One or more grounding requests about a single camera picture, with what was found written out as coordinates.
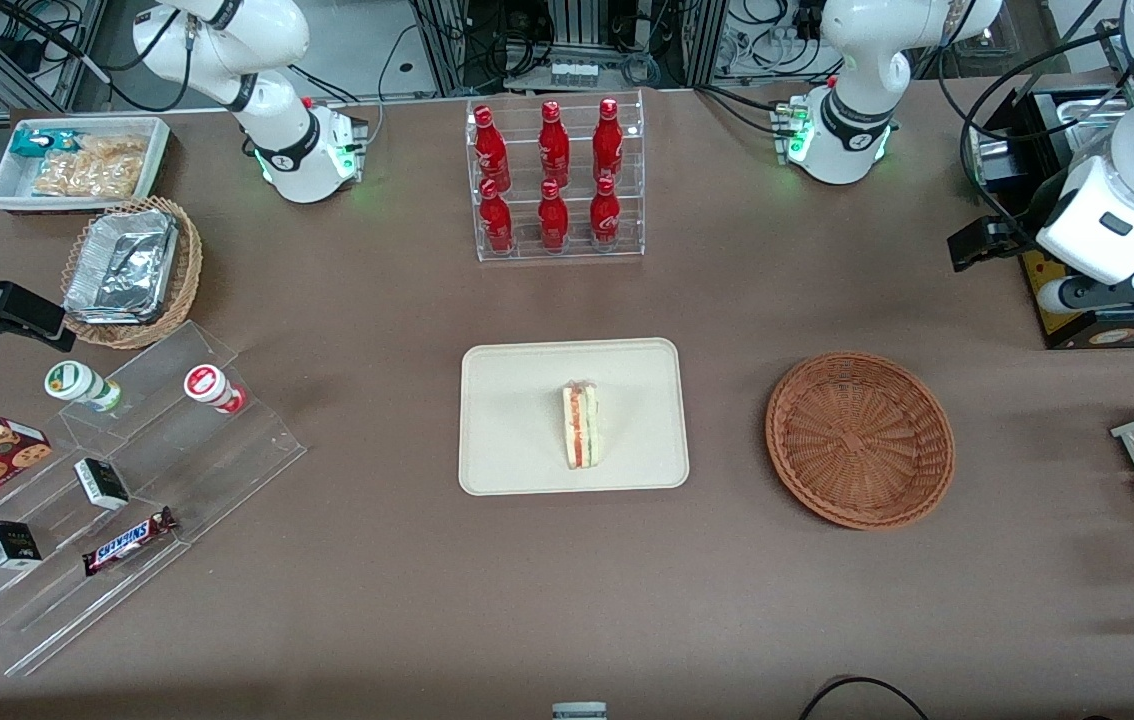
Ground brown round wicker basket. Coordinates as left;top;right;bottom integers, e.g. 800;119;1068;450
765;351;956;531

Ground Snickers chocolate bar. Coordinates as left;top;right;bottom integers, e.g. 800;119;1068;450
82;506;178;577

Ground black and yellow box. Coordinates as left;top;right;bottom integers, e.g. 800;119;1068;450
967;85;1134;351

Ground red soda bottle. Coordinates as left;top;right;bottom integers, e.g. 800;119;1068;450
473;105;511;193
538;180;570;253
593;98;623;184
590;177;621;249
539;101;571;187
479;180;514;254

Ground green lid yogurt cup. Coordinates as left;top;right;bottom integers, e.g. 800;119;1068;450
44;360;123;413

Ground stack of foil trays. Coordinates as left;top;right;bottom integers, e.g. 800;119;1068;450
64;208;180;326

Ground teal snack packet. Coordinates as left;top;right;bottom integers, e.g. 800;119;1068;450
10;128;78;161

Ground clear acrylic step shelf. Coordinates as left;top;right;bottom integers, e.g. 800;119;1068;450
0;320;308;679

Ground red lid yogurt cup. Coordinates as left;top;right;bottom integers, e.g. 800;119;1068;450
183;364;248;415

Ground small black box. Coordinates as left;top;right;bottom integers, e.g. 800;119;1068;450
0;520;43;571
74;458;130;511

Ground clear bag of crackers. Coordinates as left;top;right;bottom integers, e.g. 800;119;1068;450
32;134;149;199

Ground white rectangular bin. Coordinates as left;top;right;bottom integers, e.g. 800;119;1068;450
0;117;171;214

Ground black cable loop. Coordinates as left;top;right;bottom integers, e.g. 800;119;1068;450
797;677;933;720

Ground triangular sandwich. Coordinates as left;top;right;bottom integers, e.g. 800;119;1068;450
562;380;601;471

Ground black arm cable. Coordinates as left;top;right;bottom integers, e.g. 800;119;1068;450
932;10;1128;246

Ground clear acrylic bottle rack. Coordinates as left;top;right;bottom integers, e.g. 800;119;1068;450
465;90;646;263

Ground beige plastic tray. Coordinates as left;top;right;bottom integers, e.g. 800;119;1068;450
458;338;690;497

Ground light wicker basket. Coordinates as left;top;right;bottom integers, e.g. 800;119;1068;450
60;195;203;351

